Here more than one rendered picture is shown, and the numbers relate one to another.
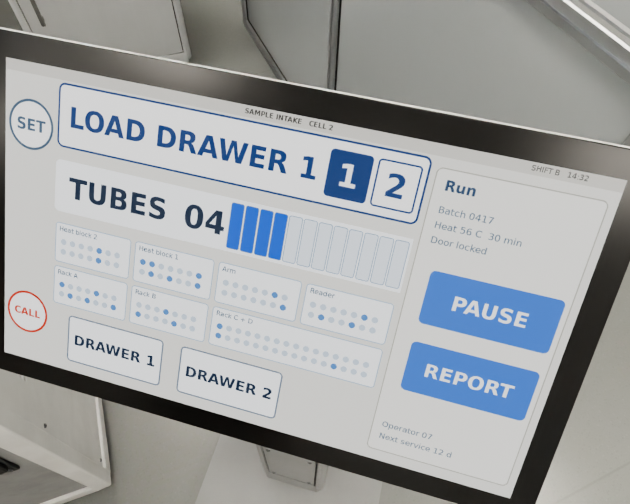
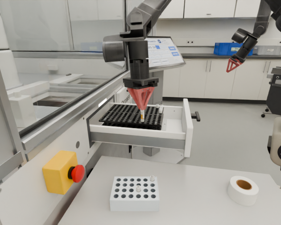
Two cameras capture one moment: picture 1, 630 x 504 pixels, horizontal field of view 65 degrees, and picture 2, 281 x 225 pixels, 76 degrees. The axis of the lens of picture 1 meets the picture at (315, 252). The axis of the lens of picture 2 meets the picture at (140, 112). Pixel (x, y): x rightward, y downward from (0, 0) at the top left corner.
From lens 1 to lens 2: 1.59 m
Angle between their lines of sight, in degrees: 54
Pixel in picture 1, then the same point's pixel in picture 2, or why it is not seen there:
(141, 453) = not seen: hidden behind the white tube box
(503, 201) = (167, 40)
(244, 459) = (145, 158)
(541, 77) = not seen: hidden behind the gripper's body
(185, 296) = (157, 54)
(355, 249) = (163, 46)
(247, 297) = (160, 52)
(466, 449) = (179, 59)
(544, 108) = not seen: hidden behind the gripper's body
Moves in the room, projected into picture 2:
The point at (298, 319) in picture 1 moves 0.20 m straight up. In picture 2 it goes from (164, 53) to (166, 27)
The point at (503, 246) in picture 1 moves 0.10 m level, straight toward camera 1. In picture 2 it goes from (169, 43) to (175, 43)
